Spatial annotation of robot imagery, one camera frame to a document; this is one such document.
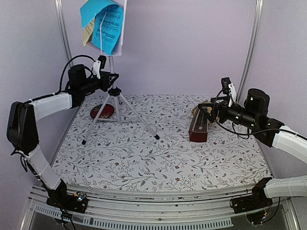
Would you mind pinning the aluminium frame post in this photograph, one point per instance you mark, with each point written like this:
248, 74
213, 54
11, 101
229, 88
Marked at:
251, 48
63, 31

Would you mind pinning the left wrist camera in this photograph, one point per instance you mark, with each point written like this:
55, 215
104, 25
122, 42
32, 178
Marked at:
102, 61

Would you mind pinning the red floral round tin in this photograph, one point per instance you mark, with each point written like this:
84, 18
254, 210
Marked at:
107, 112

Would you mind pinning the white tripod music stand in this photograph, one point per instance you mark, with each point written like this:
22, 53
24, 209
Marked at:
116, 93

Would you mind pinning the white blue sheet music booklet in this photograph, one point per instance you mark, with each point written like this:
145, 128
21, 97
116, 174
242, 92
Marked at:
109, 24

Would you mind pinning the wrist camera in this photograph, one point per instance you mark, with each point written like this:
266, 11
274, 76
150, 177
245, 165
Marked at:
102, 61
225, 82

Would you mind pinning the aluminium front rail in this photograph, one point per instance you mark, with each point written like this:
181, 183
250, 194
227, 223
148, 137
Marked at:
191, 210

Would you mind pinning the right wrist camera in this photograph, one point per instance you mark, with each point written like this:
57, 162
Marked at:
225, 82

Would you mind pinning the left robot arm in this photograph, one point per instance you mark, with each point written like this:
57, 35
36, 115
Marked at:
22, 131

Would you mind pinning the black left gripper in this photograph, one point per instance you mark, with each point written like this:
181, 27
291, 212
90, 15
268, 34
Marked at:
106, 78

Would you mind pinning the left aluminium frame post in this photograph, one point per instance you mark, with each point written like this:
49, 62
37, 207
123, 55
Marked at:
63, 31

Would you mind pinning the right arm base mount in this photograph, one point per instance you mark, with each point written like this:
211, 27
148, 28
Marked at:
254, 201

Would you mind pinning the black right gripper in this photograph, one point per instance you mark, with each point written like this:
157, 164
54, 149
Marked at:
223, 108

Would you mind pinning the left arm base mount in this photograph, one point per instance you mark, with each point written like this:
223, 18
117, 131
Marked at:
77, 202

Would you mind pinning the woven bamboo tray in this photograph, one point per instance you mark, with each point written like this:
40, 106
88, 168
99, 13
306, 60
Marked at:
210, 110

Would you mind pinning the right aluminium frame post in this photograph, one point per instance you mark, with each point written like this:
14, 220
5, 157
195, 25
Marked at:
251, 48

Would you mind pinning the yellow sheet music page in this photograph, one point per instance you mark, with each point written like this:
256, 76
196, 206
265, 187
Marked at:
88, 32

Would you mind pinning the floral table cloth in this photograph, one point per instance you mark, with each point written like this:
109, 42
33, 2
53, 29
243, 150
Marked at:
124, 156

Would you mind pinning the dark red wooden metronome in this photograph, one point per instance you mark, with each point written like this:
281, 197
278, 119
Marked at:
198, 130

